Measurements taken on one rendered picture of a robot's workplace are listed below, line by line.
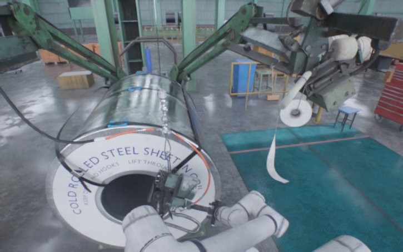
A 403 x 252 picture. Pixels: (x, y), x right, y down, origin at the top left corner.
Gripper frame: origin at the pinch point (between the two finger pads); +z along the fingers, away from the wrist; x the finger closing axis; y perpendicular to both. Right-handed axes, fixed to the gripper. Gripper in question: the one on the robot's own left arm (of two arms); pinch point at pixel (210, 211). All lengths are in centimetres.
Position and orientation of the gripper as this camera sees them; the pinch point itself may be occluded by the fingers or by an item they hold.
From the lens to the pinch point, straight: 130.0
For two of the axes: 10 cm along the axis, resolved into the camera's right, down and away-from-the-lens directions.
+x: -2.3, 9.1, -3.5
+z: -3.6, 2.6, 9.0
